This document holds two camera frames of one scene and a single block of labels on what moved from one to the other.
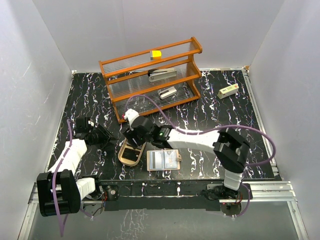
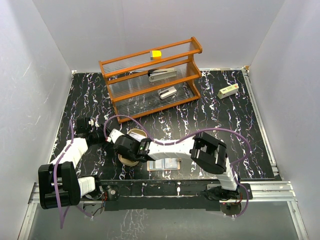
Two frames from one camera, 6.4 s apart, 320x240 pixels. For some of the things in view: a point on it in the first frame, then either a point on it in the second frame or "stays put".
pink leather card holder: x=163 y=160 stays put
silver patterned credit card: x=170 y=159 stays put
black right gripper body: x=141 y=139 -> x=132 y=157
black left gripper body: x=98 y=136 stays put
